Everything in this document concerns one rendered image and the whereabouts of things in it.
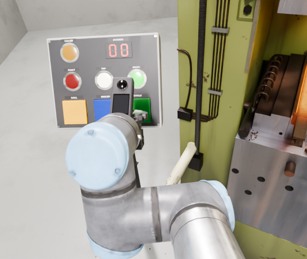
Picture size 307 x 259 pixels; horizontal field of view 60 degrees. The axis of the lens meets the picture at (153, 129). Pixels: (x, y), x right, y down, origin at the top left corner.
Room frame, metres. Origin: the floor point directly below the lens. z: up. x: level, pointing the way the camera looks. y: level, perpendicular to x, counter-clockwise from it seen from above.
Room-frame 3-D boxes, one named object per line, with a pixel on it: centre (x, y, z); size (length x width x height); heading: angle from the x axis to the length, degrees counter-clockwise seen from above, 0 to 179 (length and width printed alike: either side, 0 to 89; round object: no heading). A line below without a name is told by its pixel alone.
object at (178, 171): (0.67, -0.06, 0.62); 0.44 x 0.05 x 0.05; 148
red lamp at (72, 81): (0.73, 0.23, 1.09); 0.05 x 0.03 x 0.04; 58
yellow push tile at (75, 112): (0.68, 0.24, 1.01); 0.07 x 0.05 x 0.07; 83
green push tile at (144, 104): (0.66, 0.04, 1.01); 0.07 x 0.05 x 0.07; 83
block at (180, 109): (0.87, -0.14, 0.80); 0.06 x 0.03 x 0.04; 58
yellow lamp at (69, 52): (0.77, 0.23, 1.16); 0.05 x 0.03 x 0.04; 58
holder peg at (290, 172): (0.48, -0.38, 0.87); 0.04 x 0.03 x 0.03; 148
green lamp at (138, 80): (0.70, 0.03, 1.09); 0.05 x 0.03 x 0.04; 58
